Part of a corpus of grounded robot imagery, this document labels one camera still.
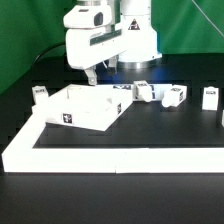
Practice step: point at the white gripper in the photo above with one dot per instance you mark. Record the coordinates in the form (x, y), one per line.
(88, 47)

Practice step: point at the white square tabletop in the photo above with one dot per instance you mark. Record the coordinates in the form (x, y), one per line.
(89, 107)

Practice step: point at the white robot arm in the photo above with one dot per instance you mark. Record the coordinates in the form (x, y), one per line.
(134, 17)

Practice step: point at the white marker sheet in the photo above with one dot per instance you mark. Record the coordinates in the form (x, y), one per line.
(158, 90)

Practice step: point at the green backdrop curtain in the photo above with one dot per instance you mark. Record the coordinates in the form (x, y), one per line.
(29, 26)

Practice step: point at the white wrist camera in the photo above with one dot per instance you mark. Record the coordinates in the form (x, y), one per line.
(88, 17)

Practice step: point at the white U-shaped fence wall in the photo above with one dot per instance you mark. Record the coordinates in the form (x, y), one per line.
(21, 156)

